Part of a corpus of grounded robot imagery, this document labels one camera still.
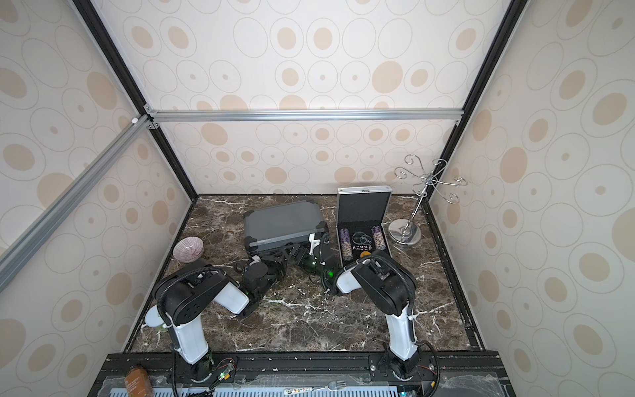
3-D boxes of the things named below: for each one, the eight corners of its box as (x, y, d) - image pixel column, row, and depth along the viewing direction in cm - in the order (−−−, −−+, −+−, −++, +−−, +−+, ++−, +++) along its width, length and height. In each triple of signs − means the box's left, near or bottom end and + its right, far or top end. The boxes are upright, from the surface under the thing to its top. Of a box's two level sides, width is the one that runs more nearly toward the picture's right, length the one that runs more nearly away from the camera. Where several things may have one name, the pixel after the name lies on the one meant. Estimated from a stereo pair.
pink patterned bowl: (176, 263, 99) (169, 256, 94) (184, 244, 104) (178, 236, 100) (202, 263, 99) (197, 256, 94) (209, 244, 104) (204, 236, 100)
